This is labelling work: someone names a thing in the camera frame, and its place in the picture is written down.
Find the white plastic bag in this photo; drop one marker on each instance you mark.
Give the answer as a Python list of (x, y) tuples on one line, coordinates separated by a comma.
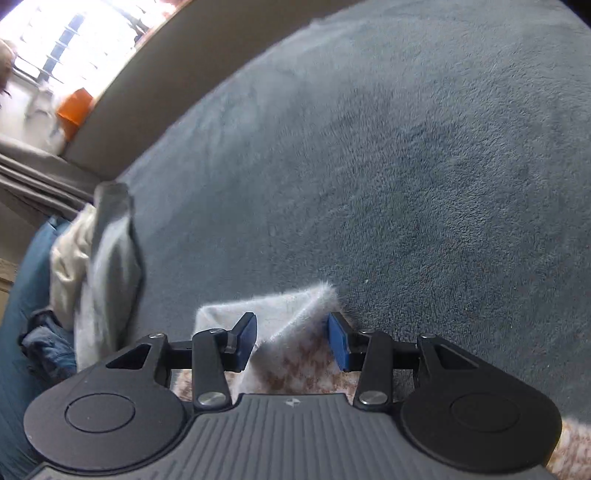
[(46, 110)]

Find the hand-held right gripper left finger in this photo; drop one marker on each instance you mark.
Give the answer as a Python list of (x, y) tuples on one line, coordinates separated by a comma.
[(247, 339)]

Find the blue jeans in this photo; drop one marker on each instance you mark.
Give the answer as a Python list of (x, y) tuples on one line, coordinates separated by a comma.
[(48, 346)]

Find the brown furry object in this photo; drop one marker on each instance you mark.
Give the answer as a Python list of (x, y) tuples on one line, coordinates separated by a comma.
[(7, 64)]

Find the orange bag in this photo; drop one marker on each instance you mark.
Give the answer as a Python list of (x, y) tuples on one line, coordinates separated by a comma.
[(74, 110)]

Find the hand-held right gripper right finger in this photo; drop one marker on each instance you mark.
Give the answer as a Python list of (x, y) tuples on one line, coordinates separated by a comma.
[(337, 344)]

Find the grey fleece bed blanket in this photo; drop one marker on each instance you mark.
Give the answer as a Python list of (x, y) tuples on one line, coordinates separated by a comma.
[(392, 161)]

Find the houndstooth knit cardigan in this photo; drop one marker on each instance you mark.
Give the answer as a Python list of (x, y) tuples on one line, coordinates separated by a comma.
[(291, 332)]

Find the light grey garment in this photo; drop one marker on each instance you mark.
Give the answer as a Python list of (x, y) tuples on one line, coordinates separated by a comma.
[(111, 267)]

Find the window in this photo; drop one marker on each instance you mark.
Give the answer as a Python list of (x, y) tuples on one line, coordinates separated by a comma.
[(46, 37)]

